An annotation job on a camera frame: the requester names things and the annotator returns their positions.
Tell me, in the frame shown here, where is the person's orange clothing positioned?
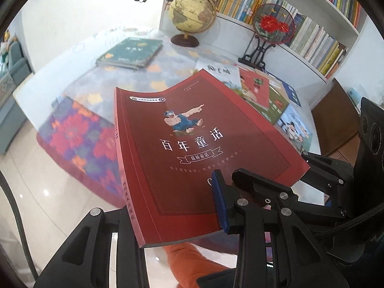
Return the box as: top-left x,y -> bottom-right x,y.
166,242 -> 240,288

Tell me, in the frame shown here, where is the row of colourful shelf books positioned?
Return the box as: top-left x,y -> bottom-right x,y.
214,0 -> 267,26

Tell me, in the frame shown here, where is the light blue box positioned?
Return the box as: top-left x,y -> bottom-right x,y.
348,88 -> 363,106

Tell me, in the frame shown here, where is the antique yellow globe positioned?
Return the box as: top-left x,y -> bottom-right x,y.
167,0 -> 217,48

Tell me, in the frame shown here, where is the brown wooden cabinet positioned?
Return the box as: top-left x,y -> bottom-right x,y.
310,78 -> 371,155

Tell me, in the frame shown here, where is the teal book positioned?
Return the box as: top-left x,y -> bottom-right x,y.
96,37 -> 164,68

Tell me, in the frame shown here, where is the floral patterned cloth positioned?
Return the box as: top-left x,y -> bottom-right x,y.
36,94 -> 123,207

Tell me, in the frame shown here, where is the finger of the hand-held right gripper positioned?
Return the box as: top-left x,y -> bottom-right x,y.
232,168 -> 350,226
301,151 -> 357,200

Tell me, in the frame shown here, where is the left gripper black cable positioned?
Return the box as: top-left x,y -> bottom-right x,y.
0,168 -> 41,276

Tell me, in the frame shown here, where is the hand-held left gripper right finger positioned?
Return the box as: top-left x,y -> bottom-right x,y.
211,169 -> 328,288

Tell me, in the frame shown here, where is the plush toy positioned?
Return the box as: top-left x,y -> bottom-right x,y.
0,33 -> 15,62

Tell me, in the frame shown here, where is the green book with red insect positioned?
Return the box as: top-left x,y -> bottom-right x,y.
261,82 -> 290,125

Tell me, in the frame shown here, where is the light blue illustrated book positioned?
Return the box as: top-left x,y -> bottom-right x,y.
274,106 -> 313,154

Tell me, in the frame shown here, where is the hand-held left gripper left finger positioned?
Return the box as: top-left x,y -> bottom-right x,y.
33,207 -> 148,288

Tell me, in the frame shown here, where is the blue book with sheep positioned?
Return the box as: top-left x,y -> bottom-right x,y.
265,72 -> 302,108

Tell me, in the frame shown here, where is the dark red cartoon book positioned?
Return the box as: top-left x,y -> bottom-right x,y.
113,68 -> 311,249

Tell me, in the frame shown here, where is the white title meadow book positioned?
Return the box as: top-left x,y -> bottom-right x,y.
196,63 -> 242,92

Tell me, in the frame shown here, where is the embroidered round fan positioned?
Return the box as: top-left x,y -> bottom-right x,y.
252,4 -> 297,45

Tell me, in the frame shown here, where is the teal sofa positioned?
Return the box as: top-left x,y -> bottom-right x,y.
0,34 -> 35,155

